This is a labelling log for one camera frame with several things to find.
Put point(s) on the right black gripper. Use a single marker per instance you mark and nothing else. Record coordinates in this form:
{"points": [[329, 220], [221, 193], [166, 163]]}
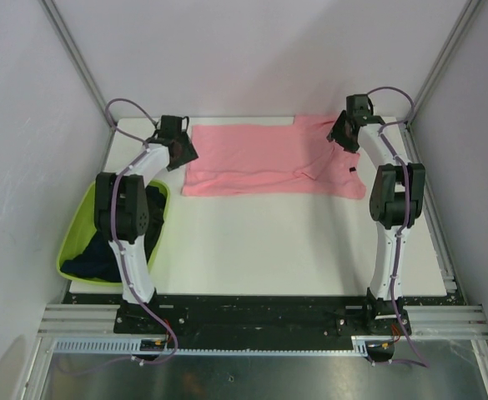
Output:
{"points": [[337, 134]]}

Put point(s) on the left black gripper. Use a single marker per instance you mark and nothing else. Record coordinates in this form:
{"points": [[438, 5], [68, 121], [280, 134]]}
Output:
{"points": [[188, 152]]}

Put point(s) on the pink t shirt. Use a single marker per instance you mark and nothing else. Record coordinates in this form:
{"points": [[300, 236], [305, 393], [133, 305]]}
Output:
{"points": [[258, 159]]}

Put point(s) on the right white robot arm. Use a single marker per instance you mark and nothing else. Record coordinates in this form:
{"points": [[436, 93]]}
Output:
{"points": [[396, 198]]}

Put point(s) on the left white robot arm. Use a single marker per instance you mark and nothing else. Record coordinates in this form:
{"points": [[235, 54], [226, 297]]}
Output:
{"points": [[121, 212]]}

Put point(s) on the black t shirt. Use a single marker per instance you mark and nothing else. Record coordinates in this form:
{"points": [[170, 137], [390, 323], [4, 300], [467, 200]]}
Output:
{"points": [[157, 202]]}

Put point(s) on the green plastic basket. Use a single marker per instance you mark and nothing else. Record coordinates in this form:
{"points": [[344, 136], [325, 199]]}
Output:
{"points": [[81, 230]]}

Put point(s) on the navy blue t shirt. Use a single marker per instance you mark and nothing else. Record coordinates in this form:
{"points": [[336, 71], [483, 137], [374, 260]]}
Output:
{"points": [[96, 261]]}

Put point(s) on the right aluminium frame post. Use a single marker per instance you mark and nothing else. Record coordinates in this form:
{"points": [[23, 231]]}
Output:
{"points": [[456, 36]]}

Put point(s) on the aluminium frame post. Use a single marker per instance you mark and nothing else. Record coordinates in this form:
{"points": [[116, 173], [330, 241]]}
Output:
{"points": [[74, 54], [456, 36]]}

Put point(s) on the left aluminium frame post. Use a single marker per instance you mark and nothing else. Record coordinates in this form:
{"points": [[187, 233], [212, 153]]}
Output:
{"points": [[74, 54]]}

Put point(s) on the white slotted cable duct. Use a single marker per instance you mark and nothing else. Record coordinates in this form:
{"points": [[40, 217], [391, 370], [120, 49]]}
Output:
{"points": [[347, 347]]}

